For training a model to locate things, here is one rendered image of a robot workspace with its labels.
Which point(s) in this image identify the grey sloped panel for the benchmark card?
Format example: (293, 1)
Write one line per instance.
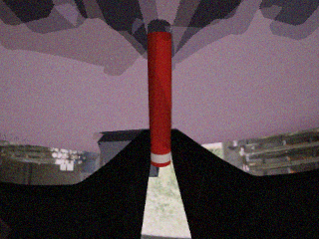
(111, 144)

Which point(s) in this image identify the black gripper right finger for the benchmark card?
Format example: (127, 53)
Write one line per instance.
(222, 202)

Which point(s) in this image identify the dark red peg with white band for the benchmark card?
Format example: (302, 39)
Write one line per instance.
(159, 69)

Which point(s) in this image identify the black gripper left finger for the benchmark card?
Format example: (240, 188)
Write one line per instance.
(109, 204)

